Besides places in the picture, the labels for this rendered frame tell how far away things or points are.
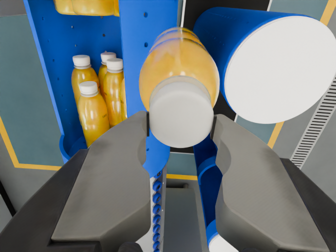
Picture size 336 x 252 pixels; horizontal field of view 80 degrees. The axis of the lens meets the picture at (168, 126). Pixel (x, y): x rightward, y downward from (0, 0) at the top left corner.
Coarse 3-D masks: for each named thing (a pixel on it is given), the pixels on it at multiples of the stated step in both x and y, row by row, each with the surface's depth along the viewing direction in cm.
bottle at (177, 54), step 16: (176, 32) 20; (192, 32) 24; (160, 48) 15; (176, 48) 14; (192, 48) 15; (144, 64) 16; (160, 64) 14; (176, 64) 13; (192, 64) 13; (208, 64) 14; (144, 80) 14; (160, 80) 13; (176, 80) 13; (192, 80) 13; (208, 80) 14; (144, 96) 15; (208, 96) 13
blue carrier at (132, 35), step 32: (32, 0) 38; (128, 0) 28; (160, 0) 31; (32, 32) 40; (64, 32) 48; (96, 32) 53; (128, 32) 30; (160, 32) 34; (64, 64) 50; (96, 64) 56; (128, 64) 32; (64, 96) 52; (128, 96) 35; (64, 128) 52; (64, 160) 47; (160, 160) 49
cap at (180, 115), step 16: (160, 96) 11; (176, 96) 11; (192, 96) 11; (160, 112) 11; (176, 112) 11; (192, 112) 11; (208, 112) 11; (160, 128) 12; (176, 128) 12; (192, 128) 12; (208, 128) 12; (176, 144) 13; (192, 144) 13
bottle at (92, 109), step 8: (80, 96) 47; (88, 96) 46; (96, 96) 47; (80, 104) 47; (88, 104) 46; (96, 104) 47; (104, 104) 49; (80, 112) 47; (88, 112) 47; (96, 112) 47; (104, 112) 49; (88, 120) 48; (96, 120) 48; (104, 120) 50; (88, 128) 49; (96, 128) 49; (104, 128) 51; (88, 136) 51; (96, 136) 50; (88, 144) 52
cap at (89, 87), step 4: (80, 84) 46; (84, 84) 46; (88, 84) 46; (92, 84) 46; (96, 84) 47; (80, 88) 46; (84, 88) 45; (88, 88) 45; (92, 88) 46; (96, 88) 47; (84, 92) 46; (88, 92) 46; (92, 92) 46
